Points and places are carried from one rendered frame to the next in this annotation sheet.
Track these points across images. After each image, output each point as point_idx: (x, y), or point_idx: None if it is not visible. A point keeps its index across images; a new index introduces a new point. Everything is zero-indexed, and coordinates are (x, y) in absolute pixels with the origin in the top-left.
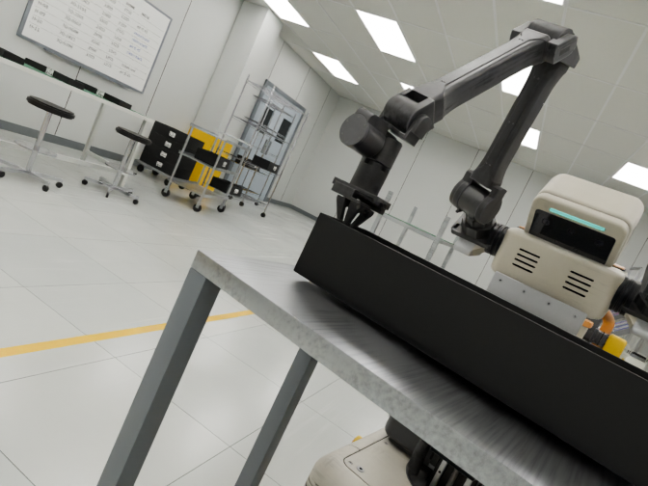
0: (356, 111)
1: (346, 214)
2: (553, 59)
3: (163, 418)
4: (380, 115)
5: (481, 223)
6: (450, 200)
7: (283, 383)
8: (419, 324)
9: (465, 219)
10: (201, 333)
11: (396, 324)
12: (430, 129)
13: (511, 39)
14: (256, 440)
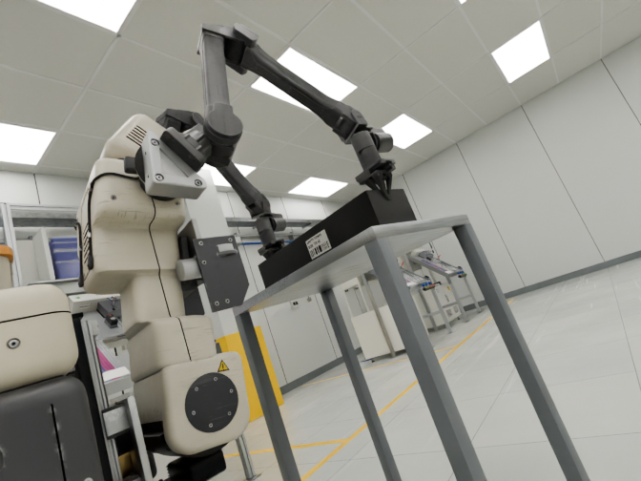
0: (384, 131)
1: (385, 186)
2: (244, 73)
3: (489, 309)
4: (365, 120)
5: (220, 167)
6: (239, 135)
7: (433, 350)
8: None
9: (204, 152)
10: (466, 259)
11: None
12: (334, 132)
13: (257, 40)
14: (465, 427)
